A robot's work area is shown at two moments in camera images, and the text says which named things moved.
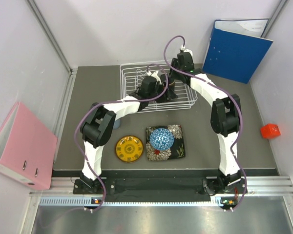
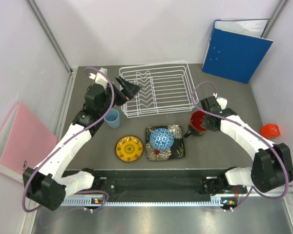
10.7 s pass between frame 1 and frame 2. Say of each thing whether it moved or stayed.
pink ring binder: stayed
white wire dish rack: stayed
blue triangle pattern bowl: stayed
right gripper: moved
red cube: stayed
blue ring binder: stayed
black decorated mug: moved
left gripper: moved
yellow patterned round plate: stayed
